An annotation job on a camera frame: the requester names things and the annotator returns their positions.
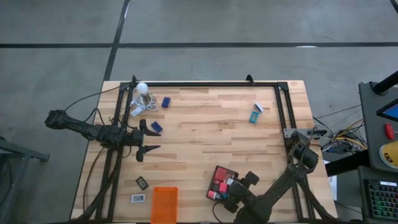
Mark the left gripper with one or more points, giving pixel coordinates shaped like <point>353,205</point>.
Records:
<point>137,138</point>

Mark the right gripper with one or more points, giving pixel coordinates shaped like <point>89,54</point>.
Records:
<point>241,189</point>

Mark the white USB wall charger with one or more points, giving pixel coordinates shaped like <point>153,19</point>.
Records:
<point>230,181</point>

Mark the teal USB wall charger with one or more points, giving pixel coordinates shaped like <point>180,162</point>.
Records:
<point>224,196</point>

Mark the pink USB wall charger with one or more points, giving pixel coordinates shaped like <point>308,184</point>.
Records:
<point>223,187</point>

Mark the black plastic basket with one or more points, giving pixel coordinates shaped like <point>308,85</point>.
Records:
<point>234,173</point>

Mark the orange plastic basket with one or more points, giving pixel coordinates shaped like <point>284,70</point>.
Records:
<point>164,205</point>

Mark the teal digital clock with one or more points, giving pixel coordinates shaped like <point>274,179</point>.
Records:
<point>254,117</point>

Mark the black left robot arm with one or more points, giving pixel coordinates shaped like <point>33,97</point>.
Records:
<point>93,132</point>

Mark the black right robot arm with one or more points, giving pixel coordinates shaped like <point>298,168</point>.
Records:
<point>280,189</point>

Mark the dark blue small case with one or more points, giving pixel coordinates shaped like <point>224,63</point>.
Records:
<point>157,126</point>
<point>166,102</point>

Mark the black digital clock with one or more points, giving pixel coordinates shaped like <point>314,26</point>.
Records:
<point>142,183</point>

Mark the white light bulb on base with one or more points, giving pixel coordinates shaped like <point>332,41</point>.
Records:
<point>142,88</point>

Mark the silver mounting plate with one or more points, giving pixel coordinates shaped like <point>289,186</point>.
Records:
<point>290,133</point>

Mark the white paper sheet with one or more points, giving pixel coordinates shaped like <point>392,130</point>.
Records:
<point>332,186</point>

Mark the grey metal stand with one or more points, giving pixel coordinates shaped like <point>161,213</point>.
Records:
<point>18,152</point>

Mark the grey equipment cart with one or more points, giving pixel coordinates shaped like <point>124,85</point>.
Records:
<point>368,124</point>

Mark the backlit computer keyboard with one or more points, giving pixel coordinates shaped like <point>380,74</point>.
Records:
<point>384,199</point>

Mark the yellow round object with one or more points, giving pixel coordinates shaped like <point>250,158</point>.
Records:
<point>388,155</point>

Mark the red handheld device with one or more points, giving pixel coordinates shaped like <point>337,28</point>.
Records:
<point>389,131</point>

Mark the tablet screen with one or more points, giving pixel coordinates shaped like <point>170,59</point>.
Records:
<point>390,110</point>

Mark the black pole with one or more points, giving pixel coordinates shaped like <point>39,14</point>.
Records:
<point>385,82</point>

